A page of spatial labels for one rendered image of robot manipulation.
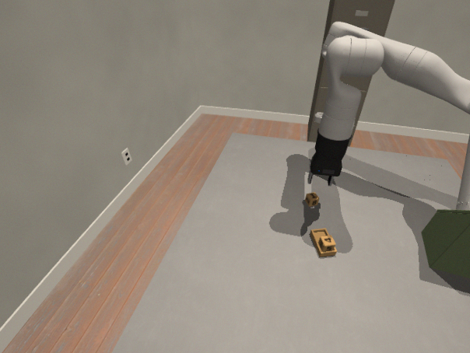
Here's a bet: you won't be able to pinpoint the small wooden tray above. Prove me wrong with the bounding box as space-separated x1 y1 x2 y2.
310 228 337 257

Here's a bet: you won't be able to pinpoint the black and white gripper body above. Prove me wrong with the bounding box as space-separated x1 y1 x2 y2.
310 113 356 177

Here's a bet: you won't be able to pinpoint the wooden number cube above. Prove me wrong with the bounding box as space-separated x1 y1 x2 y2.
305 192 319 207
318 235 336 252

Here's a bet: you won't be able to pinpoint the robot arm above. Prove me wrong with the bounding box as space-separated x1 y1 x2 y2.
321 22 470 210

